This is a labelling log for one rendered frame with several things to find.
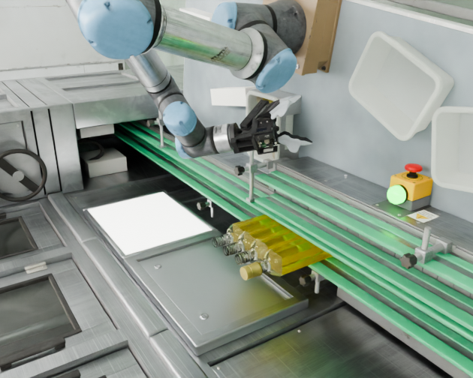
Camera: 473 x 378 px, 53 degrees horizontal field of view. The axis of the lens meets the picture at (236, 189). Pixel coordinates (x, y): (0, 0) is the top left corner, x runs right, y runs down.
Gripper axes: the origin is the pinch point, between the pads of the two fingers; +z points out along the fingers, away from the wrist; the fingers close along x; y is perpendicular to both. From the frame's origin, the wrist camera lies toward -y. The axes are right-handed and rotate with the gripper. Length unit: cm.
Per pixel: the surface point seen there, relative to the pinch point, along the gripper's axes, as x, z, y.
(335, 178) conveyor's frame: -19.0, 4.1, 3.8
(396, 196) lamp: -11.4, 18.1, 21.0
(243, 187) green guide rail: -29.5, -26.6, -9.6
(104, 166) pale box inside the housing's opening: -45, -101, -55
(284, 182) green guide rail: -17.8, -10.2, 3.5
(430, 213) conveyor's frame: -16.6, 25.2, 22.7
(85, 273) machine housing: -26, -73, 21
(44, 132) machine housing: -12, -106, -40
